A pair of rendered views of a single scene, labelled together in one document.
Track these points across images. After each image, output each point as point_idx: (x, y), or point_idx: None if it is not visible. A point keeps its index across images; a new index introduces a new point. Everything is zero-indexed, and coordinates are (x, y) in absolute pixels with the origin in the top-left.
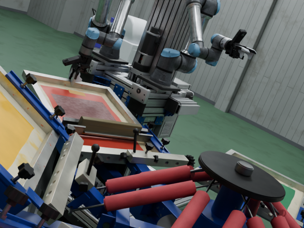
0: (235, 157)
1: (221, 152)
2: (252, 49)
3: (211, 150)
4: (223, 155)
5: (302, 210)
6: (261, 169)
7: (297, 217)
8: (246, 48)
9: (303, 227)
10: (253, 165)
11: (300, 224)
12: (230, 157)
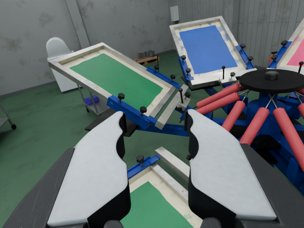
0: (271, 87)
1: (285, 88)
2: (119, 125)
3: (295, 87)
4: (283, 86)
5: (141, 159)
6: (249, 84)
7: (138, 171)
8: (128, 184)
9: (149, 156)
10: (254, 86)
11: (161, 148)
12: (276, 87)
